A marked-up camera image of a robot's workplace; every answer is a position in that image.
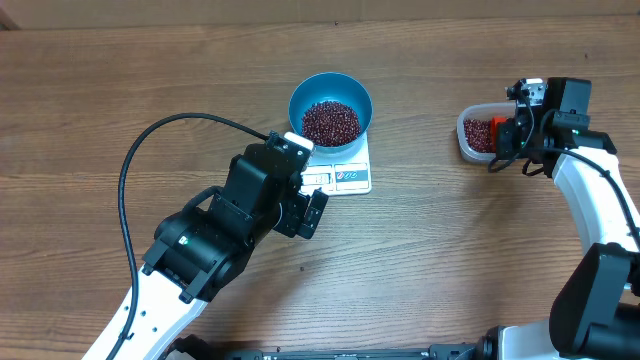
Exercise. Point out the blue round bowl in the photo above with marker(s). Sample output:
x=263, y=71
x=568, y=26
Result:
x=330, y=86

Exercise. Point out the red scoop with blue handle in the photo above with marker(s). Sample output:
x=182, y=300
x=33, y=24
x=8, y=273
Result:
x=495, y=123

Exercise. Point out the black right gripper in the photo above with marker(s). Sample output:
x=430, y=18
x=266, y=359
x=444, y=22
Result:
x=507, y=138

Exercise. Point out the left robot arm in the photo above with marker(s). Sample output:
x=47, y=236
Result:
x=202, y=248

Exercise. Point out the white digital kitchen scale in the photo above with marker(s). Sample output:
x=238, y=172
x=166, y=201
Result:
x=339, y=172

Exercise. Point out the red beans in bowl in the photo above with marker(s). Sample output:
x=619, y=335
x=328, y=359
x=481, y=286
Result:
x=330, y=124

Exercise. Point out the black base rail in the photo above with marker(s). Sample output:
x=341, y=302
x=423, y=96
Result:
x=194, y=348

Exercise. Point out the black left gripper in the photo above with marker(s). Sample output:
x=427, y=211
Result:
x=297, y=206

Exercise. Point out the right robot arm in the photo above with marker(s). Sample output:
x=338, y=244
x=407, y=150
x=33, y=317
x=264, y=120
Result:
x=588, y=320

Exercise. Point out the clear plastic food container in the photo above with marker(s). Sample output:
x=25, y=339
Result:
x=483, y=112

